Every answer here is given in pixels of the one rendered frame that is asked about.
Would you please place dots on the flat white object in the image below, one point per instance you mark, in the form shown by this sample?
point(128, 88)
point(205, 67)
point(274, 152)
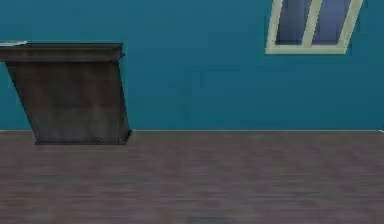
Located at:
point(11, 43)

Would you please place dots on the cream framed window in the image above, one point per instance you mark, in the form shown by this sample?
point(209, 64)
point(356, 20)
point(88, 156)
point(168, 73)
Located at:
point(313, 33)

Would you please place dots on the dark brown wooden cabinet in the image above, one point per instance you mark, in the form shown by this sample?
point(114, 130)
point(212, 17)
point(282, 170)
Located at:
point(73, 100)

